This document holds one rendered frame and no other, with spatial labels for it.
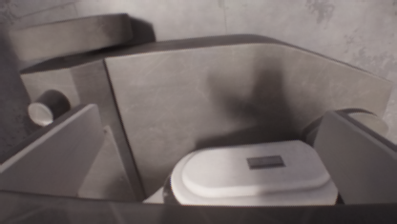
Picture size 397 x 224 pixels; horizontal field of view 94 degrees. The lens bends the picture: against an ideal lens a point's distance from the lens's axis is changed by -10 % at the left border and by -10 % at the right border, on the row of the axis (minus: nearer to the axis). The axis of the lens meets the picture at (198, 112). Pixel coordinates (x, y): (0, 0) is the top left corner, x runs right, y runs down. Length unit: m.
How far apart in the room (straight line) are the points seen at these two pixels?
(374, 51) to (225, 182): 0.52
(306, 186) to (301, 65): 0.18
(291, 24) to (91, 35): 0.40
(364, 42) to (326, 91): 0.26
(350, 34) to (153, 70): 0.46
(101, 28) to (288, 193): 0.34
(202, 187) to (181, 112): 0.15
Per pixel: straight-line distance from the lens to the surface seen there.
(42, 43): 0.36
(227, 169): 0.26
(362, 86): 0.43
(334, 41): 0.58
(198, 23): 0.48
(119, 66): 0.34
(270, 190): 0.25
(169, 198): 0.28
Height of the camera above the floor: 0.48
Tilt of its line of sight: 63 degrees down
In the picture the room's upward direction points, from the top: 179 degrees counter-clockwise
